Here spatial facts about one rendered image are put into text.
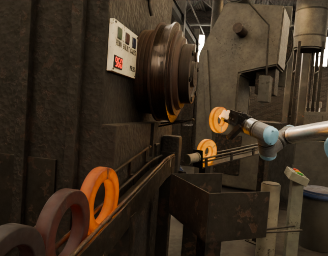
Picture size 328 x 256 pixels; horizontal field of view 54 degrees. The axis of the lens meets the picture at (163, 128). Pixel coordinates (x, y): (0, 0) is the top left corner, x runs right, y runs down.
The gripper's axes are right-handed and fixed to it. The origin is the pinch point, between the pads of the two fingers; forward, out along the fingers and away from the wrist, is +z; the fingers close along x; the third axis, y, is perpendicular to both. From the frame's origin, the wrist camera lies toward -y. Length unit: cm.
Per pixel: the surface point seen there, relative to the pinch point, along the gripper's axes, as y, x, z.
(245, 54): 43, -189, 137
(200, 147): -19.7, 7.4, 0.9
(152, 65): 23, 66, -10
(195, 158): -25.1, 13.1, -2.6
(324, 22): 194, -782, 355
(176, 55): 29, 56, -11
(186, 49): 33, 49, -9
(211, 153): -23.4, -2.6, -0.3
